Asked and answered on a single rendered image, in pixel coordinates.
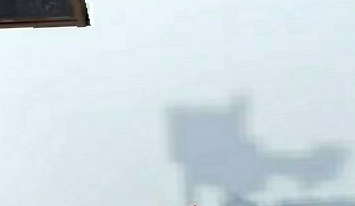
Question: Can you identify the brown framed dark picture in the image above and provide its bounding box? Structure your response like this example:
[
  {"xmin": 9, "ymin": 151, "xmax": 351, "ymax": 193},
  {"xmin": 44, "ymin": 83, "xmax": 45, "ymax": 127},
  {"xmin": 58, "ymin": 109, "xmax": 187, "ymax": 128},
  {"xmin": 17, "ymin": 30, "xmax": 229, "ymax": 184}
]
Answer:
[{"xmin": 0, "ymin": 0, "xmax": 91, "ymax": 32}]

